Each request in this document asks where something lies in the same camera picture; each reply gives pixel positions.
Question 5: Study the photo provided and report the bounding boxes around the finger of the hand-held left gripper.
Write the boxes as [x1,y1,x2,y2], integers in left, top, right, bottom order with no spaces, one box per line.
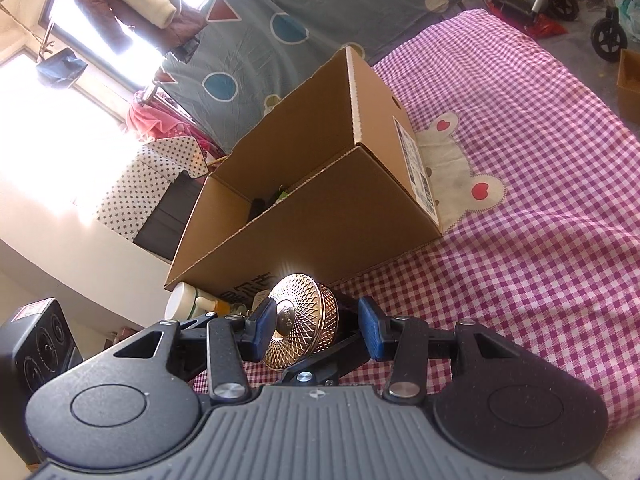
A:
[282,332,371,389]

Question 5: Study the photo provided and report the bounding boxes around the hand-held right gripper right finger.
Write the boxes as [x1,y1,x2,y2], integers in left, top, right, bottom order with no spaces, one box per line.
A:
[358,296,536,402]

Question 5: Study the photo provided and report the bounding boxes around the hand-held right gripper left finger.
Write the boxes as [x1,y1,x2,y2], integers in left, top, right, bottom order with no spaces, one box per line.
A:
[113,298,279,404]

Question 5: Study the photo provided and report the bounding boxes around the gold round compact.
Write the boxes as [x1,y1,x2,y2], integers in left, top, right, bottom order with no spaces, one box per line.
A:
[262,272,342,372]

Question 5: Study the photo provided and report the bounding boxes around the orange dropper bottle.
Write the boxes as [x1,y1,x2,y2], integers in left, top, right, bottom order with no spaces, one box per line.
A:
[195,294,234,317]

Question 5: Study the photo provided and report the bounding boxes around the white lidded jar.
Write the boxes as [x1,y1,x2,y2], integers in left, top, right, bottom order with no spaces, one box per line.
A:
[164,281,213,322]

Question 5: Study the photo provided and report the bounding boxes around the large cardboard box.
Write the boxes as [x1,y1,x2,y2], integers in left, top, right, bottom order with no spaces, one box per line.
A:
[165,46,444,312]

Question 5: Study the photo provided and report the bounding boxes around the black oval case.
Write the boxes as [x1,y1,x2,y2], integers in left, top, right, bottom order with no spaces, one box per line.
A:
[249,192,281,222]

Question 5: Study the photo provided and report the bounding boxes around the dark cabinet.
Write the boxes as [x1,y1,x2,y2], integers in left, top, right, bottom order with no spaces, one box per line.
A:
[132,170,207,264]

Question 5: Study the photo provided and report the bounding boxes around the white star-patterned cloth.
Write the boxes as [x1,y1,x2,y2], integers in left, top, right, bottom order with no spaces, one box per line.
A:
[94,137,209,244]

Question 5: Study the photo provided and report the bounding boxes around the purple checked bed cloth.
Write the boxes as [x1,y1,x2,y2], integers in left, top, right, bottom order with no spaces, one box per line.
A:
[192,7,640,436]

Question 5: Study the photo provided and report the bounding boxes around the pink hanging clothes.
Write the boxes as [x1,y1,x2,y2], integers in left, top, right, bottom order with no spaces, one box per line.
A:
[125,87,222,157]

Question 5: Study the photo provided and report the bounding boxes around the blue hanging bag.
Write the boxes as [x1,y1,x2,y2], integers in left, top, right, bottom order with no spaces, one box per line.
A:
[36,47,89,89]

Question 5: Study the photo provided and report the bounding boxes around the blue printed hanging blanket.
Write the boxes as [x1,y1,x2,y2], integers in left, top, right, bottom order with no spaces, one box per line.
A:
[152,0,472,155]

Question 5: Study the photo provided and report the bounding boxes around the dark red jacket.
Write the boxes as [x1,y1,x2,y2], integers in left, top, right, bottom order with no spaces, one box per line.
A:
[57,0,209,57]

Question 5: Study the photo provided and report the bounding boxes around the red bag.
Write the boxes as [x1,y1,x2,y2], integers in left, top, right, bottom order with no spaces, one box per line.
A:
[487,1,569,39]

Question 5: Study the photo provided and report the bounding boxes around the black padded legrest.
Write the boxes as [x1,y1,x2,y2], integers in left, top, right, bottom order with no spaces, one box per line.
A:
[492,0,540,24]

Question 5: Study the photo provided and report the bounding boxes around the small cardboard box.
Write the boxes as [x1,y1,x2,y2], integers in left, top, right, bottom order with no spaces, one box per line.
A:
[616,49,640,124]

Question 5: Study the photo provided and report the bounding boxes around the wheelchair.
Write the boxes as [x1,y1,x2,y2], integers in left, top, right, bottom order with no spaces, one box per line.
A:
[530,0,640,64]

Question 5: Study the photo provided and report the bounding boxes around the pale green plastic bag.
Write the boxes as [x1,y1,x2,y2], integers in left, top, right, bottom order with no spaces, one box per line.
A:
[612,0,640,24]

